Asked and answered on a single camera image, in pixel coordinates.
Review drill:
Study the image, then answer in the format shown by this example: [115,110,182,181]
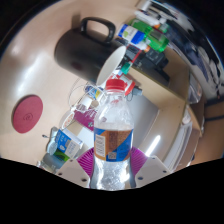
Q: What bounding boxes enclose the flat round red coaster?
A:
[12,95,44,134]

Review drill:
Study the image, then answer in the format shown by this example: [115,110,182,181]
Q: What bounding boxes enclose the green container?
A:
[143,28,170,53]

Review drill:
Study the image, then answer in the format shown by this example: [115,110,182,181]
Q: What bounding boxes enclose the black mug white inside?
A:
[54,17,128,88]

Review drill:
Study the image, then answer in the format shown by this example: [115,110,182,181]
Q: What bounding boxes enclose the hanging dark clothes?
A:
[166,13,224,98]

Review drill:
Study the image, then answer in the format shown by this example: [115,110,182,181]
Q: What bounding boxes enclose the light blue hairbrush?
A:
[42,126,59,154]

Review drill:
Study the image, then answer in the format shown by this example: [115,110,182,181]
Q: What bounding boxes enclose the white bottle blue cap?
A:
[118,23,146,46]

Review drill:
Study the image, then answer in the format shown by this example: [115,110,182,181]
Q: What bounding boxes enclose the white light bar under shelf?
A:
[144,134,162,158]

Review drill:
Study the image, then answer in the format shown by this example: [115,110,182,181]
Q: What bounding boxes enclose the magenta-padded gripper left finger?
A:
[54,147,96,188]

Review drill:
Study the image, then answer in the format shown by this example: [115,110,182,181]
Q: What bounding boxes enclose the red and white canister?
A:
[113,71,137,96]

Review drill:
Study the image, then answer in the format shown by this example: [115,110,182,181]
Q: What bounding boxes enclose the clear water bottle red cap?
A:
[93,79,135,192]

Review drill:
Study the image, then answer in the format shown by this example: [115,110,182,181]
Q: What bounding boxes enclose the pink packet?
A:
[73,106,98,132]

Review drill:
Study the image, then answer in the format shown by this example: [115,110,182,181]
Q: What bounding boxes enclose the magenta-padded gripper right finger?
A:
[129,146,174,188]

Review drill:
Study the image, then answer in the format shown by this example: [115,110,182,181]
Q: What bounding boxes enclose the white and blue carton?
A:
[53,128,84,160]

